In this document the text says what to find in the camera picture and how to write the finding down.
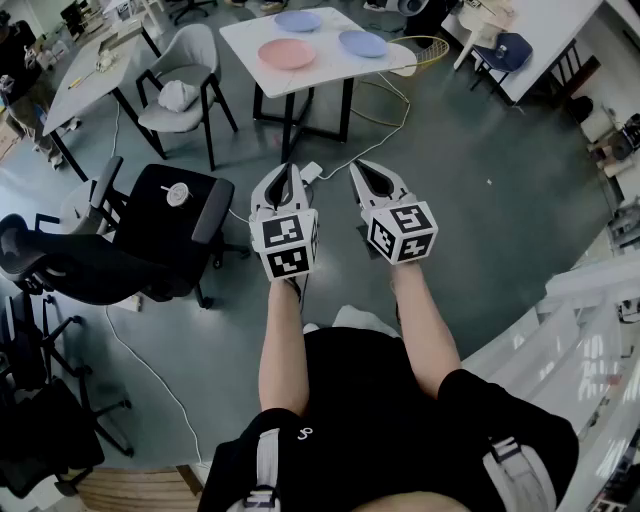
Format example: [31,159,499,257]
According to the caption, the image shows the white power adapter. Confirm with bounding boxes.
[298,160,328,186]

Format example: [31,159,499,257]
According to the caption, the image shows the wooden platform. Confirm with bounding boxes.
[63,464,207,512]

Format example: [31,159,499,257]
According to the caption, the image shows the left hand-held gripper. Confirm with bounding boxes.
[248,162,320,284]

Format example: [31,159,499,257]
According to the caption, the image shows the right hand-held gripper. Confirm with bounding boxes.
[347,159,440,267]

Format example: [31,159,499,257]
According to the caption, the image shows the black office chair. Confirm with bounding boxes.
[0,156,251,310]
[0,292,136,502]
[166,0,220,28]

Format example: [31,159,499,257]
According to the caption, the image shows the white floor cable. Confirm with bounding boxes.
[103,303,205,469]
[318,72,412,182]

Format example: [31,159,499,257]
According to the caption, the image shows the grey upholstered chair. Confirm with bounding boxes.
[135,23,240,173]

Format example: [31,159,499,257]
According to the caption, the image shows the person's right forearm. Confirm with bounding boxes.
[389,261,463,401]

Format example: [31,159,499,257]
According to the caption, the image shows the blue chair with white frame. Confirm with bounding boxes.
[468,31,535,95]

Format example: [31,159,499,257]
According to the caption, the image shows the pink big plate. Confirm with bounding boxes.
[256,38,318,72]

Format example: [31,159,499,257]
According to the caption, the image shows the flat framed tray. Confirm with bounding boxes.
[96,21,147,56]

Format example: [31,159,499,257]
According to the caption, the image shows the grey table with black legs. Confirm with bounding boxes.
[41,22,163,183]

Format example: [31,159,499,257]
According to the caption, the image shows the person's grey trousers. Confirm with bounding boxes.
[331,304,402,342]

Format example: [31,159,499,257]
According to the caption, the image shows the blue big plate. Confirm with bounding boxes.
[337,29,389,59]
[273,9,323,34]

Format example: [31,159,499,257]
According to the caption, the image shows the person's black shirt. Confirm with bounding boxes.
[197,327,581,512]

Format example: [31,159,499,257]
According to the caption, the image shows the person's left forearm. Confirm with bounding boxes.
[258,278,312,418]

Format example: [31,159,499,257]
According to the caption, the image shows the grey chair with black frame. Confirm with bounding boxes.
[58,156,126,236]

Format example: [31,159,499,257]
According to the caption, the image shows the white cloth bundle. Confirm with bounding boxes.
[157,79,200,115]

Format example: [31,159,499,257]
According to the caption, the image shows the white marble table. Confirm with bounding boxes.
[218,6,419,164]

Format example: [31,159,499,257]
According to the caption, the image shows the grey backpack strap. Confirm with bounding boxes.
[481,434,557,512]
[243,427,282,512]

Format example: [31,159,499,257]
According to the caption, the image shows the white round lidded cup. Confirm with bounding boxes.
[160,181,193,208]

